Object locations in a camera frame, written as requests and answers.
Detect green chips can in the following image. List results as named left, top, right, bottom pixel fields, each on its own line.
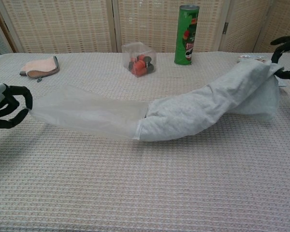
left=174, top=4, right=200, bottom=66

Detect orange and black caps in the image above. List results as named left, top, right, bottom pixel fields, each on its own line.
left=128, top=55, right=155, bottom=76

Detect beige textured tablecloth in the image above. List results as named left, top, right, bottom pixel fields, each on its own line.
left=0, top=51, right=290, bottom=232

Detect clear plastic box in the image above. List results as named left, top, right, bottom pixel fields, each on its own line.
left=121, top=41, right=158, bottom=78

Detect clear plastic bag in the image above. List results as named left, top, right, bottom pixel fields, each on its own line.
left=29, top=84, right=152, bottom=141

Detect woven rattan screen panel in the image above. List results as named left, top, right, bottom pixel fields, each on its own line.
left=112, top=0, right=227, bottom=53
left=0, top=0, right=115, bottom=53
left=253, top=0, right=290, bottom=53
left=218, top=0, right=273, bottom=53

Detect pink cloth with grey trim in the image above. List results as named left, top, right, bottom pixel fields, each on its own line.
left=19, top=56, right=60, bottom=83

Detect white blue snack packet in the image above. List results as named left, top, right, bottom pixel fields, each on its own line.
left=237, top=54, right=285, bottom=87

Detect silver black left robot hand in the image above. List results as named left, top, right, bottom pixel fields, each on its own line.
left=0, top=81, right=33, bottom=130

